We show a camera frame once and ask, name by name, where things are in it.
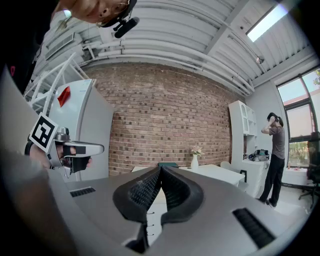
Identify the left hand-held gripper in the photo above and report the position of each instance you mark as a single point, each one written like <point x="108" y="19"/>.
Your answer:
<point x="42" y="132"/>

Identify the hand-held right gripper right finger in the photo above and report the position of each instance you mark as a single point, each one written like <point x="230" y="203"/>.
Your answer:
<point x="212" y="212"/>

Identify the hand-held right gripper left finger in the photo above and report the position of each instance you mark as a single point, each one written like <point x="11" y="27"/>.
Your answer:
<point x="105" y="200"/>

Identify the person's left forearm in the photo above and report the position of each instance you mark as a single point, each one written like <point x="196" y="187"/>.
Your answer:
<point x="40" y="156"/>

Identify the person's left hand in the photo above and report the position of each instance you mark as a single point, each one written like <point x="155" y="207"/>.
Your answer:
<point x="60" y="153"/>

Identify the grey refrigerator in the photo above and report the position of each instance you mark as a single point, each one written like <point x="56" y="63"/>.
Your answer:
<point x="82" y="130"/>

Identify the white chair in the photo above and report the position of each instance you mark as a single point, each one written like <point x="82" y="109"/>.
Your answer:
<point x="228" y="167"/>

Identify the white vase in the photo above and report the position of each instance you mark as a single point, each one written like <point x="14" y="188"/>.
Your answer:
<point x="194" y="163"/>

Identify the red paper sticker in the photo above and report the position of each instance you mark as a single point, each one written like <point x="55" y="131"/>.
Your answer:
<point x="63" y="96"/>

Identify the dark teal box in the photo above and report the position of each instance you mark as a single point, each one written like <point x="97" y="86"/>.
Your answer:
<point x="168" y="164"/>

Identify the black wristband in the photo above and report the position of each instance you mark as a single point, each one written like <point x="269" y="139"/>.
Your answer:
<point x="28" y="147"/>

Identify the black teal device pile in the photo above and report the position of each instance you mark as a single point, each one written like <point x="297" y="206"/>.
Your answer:
<point x="260" y="155"/>

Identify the white metal rack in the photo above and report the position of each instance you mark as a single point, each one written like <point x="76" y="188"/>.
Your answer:
<point x="42" y="90"/>

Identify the white cabinet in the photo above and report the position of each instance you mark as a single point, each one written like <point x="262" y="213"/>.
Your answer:
<point x="237" y="135"/>

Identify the black office chair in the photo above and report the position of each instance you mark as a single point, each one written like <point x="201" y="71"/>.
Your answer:
<point x="313" y="160"/>

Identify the window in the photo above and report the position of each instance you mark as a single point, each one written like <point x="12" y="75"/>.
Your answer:
<point x="300" y="117"/>

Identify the black printed T-shirt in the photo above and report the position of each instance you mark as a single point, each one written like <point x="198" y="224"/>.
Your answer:
<point x="22" y="37"/>

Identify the person's head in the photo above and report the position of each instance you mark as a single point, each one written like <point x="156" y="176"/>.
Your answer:
<point x="87" y="8"/>

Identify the long ceiling light panel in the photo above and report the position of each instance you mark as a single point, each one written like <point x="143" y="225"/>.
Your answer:
<point x="267" y="22"/>

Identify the black head-mounted camera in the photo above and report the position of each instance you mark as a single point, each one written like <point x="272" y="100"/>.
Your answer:
<point x="126" y="27"/>

